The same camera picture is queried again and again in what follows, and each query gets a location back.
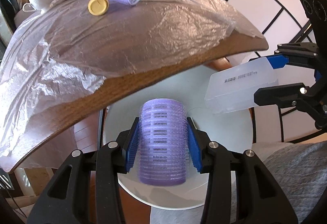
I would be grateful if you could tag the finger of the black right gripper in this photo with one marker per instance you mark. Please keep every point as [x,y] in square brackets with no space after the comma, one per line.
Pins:
[304,98]
[295,54]

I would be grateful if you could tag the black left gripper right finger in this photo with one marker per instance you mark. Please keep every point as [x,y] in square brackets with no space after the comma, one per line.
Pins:
[259,197]

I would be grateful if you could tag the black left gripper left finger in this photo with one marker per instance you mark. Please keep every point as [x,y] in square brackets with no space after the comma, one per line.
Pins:
[66,197]

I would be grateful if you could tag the white translucent plastic box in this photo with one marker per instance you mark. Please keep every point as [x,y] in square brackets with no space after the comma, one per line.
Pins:
[233,89]

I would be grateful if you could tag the yellow plastic cup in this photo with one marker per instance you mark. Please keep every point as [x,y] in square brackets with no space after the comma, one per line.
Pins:
[98,7]

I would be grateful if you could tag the transparent plastic table cover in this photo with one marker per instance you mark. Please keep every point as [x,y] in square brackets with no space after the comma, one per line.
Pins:
[65,64]

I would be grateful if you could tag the white ceramic cup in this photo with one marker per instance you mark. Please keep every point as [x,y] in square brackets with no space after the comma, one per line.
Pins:
[36,5]

